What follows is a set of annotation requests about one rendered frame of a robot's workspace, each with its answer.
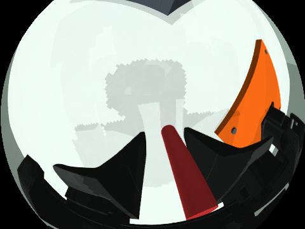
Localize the red peg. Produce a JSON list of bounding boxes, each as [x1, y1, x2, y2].
[[161, 125, 218, 219]]

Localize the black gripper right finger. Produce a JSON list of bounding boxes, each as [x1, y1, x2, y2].
[[184, 127, 274, 204]]

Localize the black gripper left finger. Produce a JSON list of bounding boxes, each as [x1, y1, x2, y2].
[[53, 132, 147, 219]]

